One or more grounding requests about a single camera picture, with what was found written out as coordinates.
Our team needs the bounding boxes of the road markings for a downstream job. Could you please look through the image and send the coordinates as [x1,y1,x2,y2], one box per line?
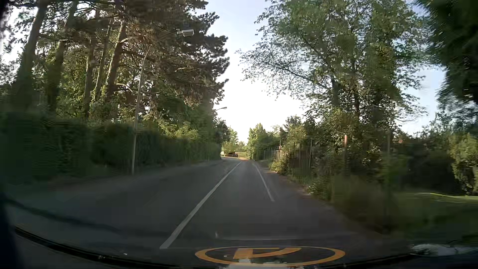
[160,161,275,249]

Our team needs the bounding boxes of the car's own bonnet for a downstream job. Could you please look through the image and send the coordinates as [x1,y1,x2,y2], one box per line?
[15,227,478,269]

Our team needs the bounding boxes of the grey lamp post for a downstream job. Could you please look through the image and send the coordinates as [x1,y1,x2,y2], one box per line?
[131,28,195,175]
[208,106,228,162]

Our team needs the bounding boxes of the grey asphalt road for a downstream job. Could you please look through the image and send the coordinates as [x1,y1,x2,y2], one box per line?
[7,157,411,258]

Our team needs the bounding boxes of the grass lawn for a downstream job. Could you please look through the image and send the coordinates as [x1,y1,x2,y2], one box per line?
[388,191,478,240]

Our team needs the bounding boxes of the long green hedge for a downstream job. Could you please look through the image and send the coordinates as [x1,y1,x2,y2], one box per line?
[0,112,222,184]

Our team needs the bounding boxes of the row of tall trees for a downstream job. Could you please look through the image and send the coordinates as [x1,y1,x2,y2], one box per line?
[0,0,239,157]

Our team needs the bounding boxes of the wire mesh fence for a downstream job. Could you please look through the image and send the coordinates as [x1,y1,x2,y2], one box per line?
[258,129,396,180]

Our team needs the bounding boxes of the grey pavement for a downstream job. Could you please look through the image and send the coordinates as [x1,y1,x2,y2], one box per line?
[7,159,228,210]

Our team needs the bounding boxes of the grass verge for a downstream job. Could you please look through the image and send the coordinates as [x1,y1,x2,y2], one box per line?
[261,160,396,234]

